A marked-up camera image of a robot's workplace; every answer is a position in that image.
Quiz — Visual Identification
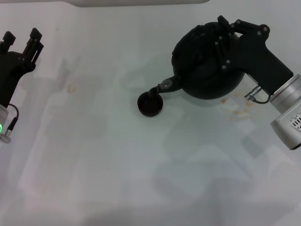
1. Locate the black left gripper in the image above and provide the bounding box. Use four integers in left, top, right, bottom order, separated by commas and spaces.
0, 27, 45, 107

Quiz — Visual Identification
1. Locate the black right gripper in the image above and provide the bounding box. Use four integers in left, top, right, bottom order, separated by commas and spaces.
214, 15, 295, 95

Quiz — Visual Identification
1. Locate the black round teapot with handle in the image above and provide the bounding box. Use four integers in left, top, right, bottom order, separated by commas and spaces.
149, 21, 246, 101

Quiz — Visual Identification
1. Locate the small dark round teacup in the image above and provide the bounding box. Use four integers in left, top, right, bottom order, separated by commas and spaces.
137, 90, 164, 117

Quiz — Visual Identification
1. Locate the black right arm cable with plug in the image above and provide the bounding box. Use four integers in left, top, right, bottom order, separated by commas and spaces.
244, 86, 271, 104

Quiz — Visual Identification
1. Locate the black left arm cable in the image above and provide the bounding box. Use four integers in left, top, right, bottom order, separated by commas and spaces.
6, 105, 20, 134

